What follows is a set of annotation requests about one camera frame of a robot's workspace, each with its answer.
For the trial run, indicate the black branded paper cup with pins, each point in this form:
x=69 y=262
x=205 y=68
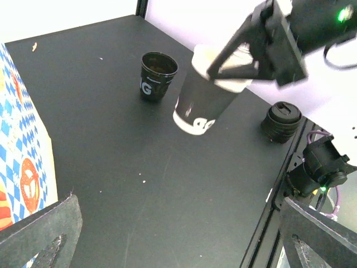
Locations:
x=201 y=100

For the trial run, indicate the stack of black cup lids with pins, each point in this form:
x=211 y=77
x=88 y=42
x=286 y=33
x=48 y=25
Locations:
x=281 y=122

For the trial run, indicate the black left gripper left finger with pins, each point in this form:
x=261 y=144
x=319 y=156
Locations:
x=50 y=235

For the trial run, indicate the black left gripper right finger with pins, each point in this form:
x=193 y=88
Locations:
x=313 y=240

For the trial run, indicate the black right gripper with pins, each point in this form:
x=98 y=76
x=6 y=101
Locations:
x=263 y=47

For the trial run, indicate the blue checkered paper bag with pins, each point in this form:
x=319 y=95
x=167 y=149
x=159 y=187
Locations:
x=28 y=181

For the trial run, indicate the black corner frame post right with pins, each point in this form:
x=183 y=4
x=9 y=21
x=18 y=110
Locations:
x=141 y=8

